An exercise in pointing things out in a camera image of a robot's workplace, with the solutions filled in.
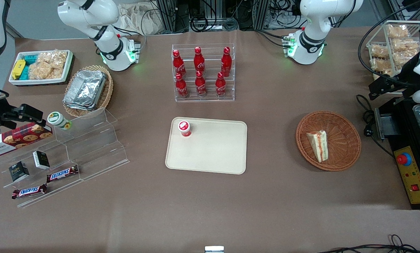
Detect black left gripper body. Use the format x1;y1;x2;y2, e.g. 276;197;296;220
400;52;420;90

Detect round brown wicker basket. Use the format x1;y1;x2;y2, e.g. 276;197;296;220
295;111;362;172

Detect oval wicker basket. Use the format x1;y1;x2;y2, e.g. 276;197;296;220
63;65;114;118

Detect triangular wrapped sandwich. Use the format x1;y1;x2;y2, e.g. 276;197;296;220
306;130;329;163

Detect beige plastic serving tray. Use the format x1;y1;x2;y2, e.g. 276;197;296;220
165;117;248;175

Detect bagged rice cracker snack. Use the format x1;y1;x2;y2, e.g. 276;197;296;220
386;24;410;39
370;45;390;59
393;52;413;68
392;38;420;53
370;58;394;76

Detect red tartan cookie box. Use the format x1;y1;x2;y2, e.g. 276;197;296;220
0;123;53;157

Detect green lid yogurt bottle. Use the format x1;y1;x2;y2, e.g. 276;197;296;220
47;111;72;131

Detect white rectangular snack bin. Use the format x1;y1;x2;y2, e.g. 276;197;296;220
8;50;74;86

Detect black machine with yellow panel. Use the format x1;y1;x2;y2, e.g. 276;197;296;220
374;94;420;210

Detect yellow snack packet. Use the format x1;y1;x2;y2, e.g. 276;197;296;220
12;59;26;80

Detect small black carton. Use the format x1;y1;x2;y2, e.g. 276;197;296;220
32;151;51;170
8;161;30;183

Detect clear bag of rice crackers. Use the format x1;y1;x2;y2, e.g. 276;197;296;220
28;49;69;80

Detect stacked aluminium foil trays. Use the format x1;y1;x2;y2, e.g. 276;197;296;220
63;70;107;111

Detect Snickers chocolate bar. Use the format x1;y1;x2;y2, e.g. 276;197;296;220
46;165;80;183
12;184;48;200

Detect clear acrylic step shelf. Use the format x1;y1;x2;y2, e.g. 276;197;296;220
0;107;130;208

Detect red emergency stop button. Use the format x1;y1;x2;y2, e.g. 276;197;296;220
396;153;412;167

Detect crumpled beige cloth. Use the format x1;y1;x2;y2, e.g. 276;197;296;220
116;2;169;36

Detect red cola bottle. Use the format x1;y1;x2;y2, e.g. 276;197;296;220
215;72;227;97
193;46;206;73
172;49;187;78
221;46;232;77
175;73;189;98
195;70;207;97

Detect red and white yogurt bottle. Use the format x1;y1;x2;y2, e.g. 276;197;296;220
177;120;192;138

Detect clear acrylic bottle rack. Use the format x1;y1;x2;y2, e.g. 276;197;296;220
171;43;236;103

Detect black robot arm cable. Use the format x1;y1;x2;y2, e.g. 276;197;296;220
357;0;420;89

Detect black power cable with plug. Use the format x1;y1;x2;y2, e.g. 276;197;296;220
355;94;396;158

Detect black floor cable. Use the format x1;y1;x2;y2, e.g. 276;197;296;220
317;234;420;253

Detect aluminium profile frame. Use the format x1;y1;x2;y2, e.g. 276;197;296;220
156;0;271;34

